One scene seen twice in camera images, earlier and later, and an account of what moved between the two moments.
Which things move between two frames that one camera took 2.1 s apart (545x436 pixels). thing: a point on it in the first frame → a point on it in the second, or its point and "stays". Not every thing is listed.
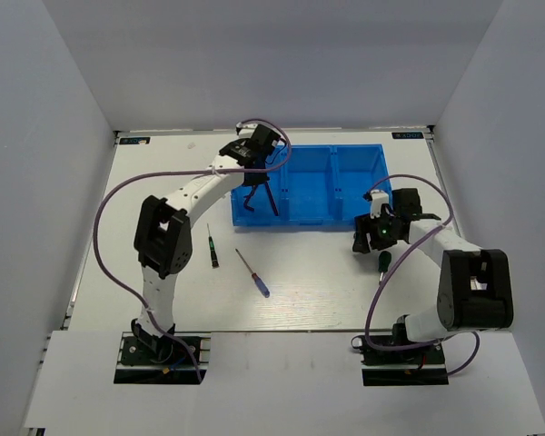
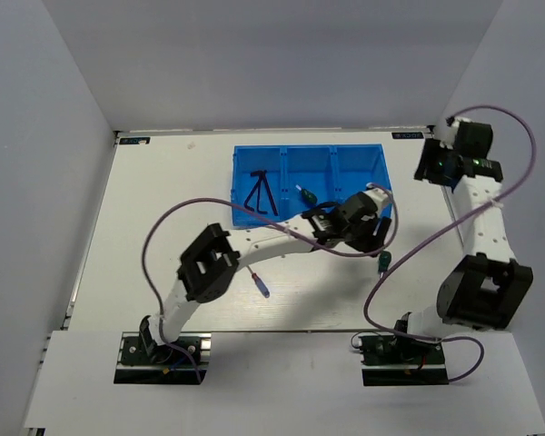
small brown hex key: x=247 y=197 stays
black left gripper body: x=256 y=180 → x=363 y=238
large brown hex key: x=272 y=198 stays
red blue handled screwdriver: x=260 y=285 stays
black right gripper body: x=381 y=231 → x=436 y=156
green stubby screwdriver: x=384 y=259 stays
